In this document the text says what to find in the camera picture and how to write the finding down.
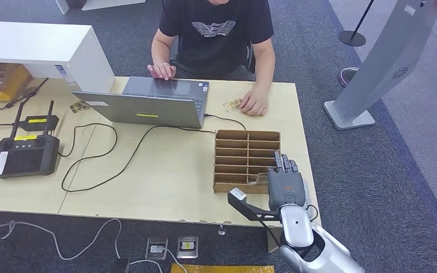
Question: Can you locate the floor socket with plug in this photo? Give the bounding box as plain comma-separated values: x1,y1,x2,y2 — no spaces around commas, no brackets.
145,237,169,261

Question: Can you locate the person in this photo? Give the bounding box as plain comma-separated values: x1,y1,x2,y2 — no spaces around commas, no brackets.
147,0,276,117

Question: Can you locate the small black box yellow label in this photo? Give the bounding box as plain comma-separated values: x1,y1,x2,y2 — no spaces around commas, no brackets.
18,114,60,132

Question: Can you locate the black cable with plug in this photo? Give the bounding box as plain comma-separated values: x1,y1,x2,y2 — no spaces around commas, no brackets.
0,77,50,111

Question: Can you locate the grey laptop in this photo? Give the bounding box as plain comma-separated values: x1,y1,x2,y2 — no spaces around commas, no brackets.
72,76,210,130

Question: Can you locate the floor socket yellow label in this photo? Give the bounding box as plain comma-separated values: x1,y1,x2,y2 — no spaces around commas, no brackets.
176,235,199,259

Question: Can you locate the white furniture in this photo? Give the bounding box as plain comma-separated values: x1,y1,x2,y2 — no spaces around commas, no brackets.
54,0,146,16

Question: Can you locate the brown wooden card organizer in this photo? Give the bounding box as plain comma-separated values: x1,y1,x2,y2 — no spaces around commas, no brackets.
213,130,282,195

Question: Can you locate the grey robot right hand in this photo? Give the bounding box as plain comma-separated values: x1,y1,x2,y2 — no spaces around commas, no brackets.
267,150,307,212

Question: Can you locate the light wooden table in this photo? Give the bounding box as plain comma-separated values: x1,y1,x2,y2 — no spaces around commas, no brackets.
0,77,321,254

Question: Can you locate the long black laptop cable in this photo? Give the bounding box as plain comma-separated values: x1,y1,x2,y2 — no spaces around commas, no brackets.
58,113,248,193

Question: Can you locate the person's right hand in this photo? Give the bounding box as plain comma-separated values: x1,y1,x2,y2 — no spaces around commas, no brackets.
147,62,176,81

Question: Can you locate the yellow floor mat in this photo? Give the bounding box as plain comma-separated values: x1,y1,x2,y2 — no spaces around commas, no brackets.
170,264,275,273

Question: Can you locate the small patterned card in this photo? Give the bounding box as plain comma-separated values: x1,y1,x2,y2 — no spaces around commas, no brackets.
69,100,92,114

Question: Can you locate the yellow wooden slotted box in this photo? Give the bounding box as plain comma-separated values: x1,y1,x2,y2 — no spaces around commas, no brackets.
0,62,34,102

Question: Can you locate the black remote controller with antennas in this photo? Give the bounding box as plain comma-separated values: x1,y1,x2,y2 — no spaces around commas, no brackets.
0,100,60,180

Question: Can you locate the black office chair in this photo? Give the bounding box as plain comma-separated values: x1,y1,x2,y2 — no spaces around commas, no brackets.
171,35,257,75

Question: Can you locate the black power adapter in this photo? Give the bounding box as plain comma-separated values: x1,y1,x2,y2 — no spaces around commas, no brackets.
112,258,131,273

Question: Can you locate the shoe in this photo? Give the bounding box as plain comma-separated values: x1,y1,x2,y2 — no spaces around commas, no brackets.
339,67,360,88

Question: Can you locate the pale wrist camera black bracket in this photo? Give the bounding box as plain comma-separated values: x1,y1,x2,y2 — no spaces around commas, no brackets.
227,187,282,222

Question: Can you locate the grey kiosk stand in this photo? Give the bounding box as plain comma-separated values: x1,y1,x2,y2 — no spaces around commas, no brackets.
323,0,437,131

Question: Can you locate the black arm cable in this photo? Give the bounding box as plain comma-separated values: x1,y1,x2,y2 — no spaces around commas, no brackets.
257,204,320,250

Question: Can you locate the white cabinet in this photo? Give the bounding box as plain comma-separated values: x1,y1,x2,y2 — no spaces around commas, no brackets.
0,20,116,94

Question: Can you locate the black stanchion post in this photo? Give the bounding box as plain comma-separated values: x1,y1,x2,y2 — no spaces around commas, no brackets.
337,0,374,47

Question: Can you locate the person's left hand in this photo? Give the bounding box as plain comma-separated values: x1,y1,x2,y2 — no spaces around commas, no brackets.
239,86,269,117

